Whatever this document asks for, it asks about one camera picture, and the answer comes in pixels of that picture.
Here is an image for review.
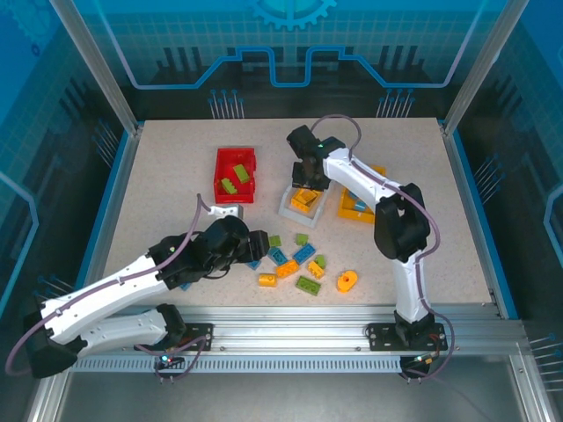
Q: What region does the clear plastic bin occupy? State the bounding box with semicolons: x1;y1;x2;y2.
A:
277;183;327;229

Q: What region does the orange lego piece with hole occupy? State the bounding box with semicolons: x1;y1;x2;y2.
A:
335;270;360;294

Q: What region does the yellow plastic bin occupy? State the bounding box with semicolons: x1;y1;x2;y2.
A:
336;164;388;224

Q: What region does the red plastic bin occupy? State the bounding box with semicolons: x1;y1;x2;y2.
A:
212;148;259;206

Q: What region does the small black LED module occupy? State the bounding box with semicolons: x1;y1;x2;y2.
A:
402;353;443;368
156;354;186;370

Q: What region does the blue table edge trim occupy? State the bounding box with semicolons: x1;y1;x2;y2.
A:
450;131;519;320
81;129;137;287

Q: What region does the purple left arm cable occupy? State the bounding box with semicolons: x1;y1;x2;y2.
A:
8;193;216;379

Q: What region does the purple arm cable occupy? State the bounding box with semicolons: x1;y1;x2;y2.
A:
311;113;454;383
8;193;216;379

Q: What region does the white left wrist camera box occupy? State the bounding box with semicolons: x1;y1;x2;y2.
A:
209;202;245;220

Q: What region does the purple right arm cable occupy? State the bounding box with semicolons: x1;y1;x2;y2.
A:
311;113;454;383

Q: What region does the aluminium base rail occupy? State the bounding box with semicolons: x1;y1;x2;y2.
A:
69;302;529;357

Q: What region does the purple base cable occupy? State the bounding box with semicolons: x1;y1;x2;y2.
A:
134;336;208;383

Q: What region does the slotted white cable duct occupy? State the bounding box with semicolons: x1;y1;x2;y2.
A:
69;354;417;375

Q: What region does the aluminium frame post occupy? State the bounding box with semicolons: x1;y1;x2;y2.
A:
48;0;144;135
442;0;531;137

